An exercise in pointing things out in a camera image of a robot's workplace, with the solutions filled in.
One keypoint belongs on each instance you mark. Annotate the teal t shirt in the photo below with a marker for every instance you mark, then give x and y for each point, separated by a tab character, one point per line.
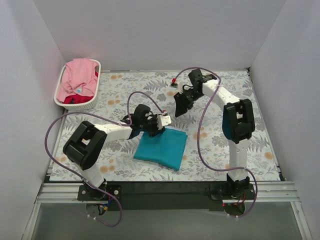
166	149

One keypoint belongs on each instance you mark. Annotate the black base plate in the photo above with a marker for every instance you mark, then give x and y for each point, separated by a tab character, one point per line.
176	195

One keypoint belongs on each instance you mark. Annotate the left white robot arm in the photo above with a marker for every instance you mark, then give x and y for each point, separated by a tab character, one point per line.
85	144

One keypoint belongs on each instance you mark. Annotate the pink t shirt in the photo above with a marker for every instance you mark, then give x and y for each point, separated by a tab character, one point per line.
81	64

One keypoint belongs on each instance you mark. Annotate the aluminium rail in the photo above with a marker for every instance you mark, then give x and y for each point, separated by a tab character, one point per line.
268	191

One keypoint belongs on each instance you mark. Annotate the floral table mat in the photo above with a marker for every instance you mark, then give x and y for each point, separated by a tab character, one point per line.
206	155

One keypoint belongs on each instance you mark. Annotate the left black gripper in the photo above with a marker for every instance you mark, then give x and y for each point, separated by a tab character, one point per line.
155	128

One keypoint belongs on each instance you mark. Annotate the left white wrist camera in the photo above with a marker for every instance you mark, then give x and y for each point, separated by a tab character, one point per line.
163	120

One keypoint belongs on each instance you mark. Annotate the white laundry basket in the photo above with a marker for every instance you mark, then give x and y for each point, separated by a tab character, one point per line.
78	107

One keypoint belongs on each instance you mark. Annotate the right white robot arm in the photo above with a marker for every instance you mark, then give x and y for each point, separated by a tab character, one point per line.
238	122

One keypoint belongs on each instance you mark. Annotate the red t shirt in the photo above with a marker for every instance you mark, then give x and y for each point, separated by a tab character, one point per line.
75	98

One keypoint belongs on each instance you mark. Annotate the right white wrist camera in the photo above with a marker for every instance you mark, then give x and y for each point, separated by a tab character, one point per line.
176	85

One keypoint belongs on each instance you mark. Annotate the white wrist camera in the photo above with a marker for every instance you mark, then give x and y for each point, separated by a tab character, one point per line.
176	85
163	120

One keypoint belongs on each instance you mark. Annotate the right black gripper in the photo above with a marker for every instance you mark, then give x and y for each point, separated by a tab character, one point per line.
185	99

